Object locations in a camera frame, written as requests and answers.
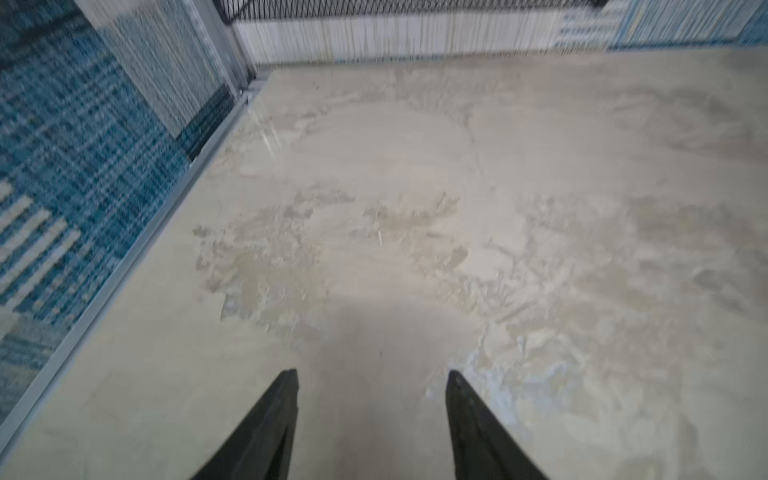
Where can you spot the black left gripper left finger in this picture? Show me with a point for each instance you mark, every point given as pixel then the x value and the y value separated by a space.
pixel 260 447

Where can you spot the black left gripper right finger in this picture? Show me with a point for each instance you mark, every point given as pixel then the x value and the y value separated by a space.
pixel 482 448

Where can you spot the black wire mesh shelf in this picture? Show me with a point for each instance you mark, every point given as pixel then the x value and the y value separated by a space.
pixel 232 11

